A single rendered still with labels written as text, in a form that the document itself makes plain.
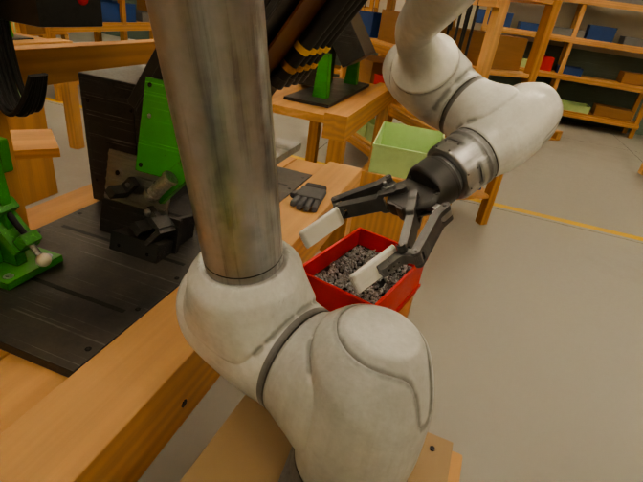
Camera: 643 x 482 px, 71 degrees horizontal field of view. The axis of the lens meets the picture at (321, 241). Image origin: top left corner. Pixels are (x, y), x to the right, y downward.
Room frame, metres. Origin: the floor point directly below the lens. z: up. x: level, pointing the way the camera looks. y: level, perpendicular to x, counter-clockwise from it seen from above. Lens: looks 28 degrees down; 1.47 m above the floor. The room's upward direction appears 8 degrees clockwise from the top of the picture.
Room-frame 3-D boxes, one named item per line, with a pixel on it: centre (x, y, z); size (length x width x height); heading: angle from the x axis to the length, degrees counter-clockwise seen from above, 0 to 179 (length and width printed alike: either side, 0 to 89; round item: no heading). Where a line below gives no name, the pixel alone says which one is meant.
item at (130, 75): (1.23, 0.52, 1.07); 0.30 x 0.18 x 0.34; 164
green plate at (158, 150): (1.01, 0.38, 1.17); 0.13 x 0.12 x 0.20; 164
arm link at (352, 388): (0.41, -0.07, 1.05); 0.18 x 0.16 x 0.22; 55
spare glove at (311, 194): (1.33, 0.07, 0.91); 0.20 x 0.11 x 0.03; 171
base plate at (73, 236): (1.09, 0.42, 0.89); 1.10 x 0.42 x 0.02; 164
